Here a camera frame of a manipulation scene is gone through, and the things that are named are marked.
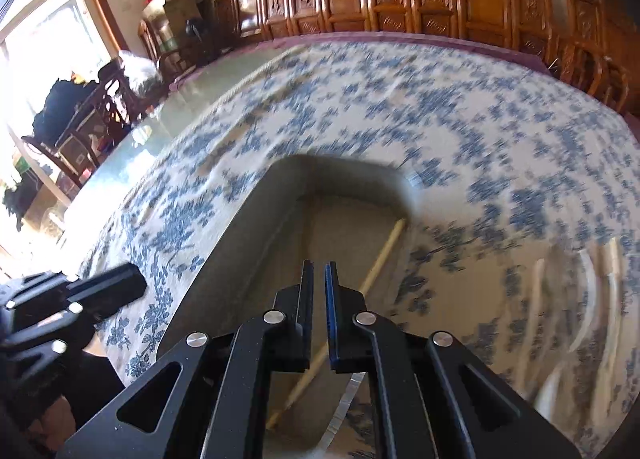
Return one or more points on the long purple seat cushion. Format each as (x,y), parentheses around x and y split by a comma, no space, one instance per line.
(530,60)

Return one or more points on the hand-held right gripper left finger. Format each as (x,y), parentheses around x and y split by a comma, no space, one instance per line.
(306,319)

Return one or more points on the black cloth pile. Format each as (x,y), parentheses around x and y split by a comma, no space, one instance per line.
(60,104)

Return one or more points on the white plastic fork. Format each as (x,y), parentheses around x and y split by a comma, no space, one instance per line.
(612,269)

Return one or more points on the small black object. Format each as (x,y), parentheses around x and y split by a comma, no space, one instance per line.
(192,28)

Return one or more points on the wooden chopstick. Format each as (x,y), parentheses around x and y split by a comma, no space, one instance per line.
(385,251)

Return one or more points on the clear plastic bag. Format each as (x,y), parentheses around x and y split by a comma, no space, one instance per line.
(137,71)

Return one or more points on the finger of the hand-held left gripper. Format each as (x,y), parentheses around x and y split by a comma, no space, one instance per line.
(110,289)
(45,339)

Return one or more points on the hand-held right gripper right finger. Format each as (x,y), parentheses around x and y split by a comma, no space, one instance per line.
(331,319)

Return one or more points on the grey utensil box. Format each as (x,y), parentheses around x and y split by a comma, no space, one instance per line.
(235,264)

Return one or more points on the large brown cardboard box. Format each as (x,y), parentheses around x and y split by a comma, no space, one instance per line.
(182,11)

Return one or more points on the blue floral tablecloth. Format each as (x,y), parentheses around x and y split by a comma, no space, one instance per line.
(400,104)

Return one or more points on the person's black trouser leg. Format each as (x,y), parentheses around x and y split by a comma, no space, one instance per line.
(102,371)

